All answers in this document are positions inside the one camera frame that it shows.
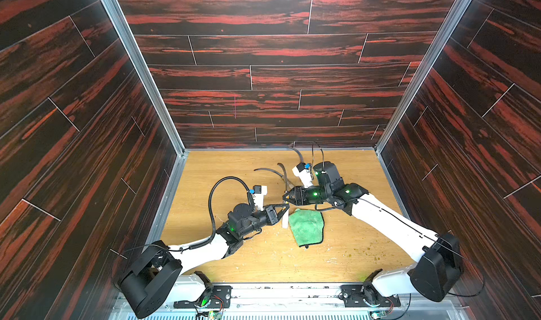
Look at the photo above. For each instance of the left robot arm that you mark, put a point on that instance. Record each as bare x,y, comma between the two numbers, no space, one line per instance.
157,276

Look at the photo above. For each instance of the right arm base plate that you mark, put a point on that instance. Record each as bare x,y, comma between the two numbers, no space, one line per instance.
365,297

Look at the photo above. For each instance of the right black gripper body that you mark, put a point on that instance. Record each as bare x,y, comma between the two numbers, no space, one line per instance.
294,195

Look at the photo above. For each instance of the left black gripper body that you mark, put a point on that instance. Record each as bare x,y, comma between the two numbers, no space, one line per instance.
256,221

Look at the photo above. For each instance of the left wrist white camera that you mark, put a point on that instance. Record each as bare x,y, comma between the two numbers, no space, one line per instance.
258,193

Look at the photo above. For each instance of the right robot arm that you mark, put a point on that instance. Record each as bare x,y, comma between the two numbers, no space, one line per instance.
438,264

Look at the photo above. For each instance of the sickle with yellow label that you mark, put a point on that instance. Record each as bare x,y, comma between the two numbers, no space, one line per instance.
298,153

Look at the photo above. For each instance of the sickle plain wooden handle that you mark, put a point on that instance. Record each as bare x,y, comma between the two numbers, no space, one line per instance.
271,171

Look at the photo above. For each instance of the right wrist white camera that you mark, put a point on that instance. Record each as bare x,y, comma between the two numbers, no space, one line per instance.
303,172

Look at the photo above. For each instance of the green microfibre rag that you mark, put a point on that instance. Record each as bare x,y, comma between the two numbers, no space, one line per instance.
307,227

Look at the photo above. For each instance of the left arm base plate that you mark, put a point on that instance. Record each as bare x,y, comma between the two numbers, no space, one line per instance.
217,297

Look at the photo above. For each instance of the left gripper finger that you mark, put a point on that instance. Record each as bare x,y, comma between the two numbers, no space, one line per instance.
281,207
284,219

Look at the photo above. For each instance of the wrist white camera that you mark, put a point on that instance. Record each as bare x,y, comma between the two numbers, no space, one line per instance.
303,172
258,193

